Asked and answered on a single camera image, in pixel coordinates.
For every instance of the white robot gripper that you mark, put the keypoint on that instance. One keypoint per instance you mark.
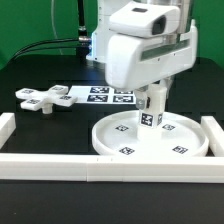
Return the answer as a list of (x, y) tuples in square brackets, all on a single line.
[(136, 62)]

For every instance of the white round table top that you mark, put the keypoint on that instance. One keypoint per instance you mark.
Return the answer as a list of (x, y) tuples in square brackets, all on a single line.
[(121, 134)]

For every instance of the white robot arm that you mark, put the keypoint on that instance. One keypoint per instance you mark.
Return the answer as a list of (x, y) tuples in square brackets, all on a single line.
[(101, 36)]

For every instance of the white sheet with markers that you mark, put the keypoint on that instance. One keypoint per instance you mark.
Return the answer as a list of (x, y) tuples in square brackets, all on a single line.
[(102, 95)]

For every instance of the white cross-shaped table base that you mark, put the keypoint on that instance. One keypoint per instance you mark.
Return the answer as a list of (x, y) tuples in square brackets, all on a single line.
[(34, 100)]

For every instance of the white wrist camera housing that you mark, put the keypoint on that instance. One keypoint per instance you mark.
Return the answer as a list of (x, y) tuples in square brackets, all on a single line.
[(145, 20)]

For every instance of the white right fence rail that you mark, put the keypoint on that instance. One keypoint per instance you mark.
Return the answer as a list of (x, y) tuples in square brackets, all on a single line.
[(215, 135)]

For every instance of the white fence rail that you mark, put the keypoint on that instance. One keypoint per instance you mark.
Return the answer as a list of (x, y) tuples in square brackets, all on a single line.
[(110, 168), (215, 135), (7, 127)]

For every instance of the white front fence rail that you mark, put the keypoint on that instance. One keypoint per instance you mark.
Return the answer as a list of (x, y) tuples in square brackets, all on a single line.
[(110, 168)]

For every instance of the white left fence rail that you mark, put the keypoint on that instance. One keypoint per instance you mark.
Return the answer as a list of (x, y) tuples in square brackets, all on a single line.
[(7, 127)]

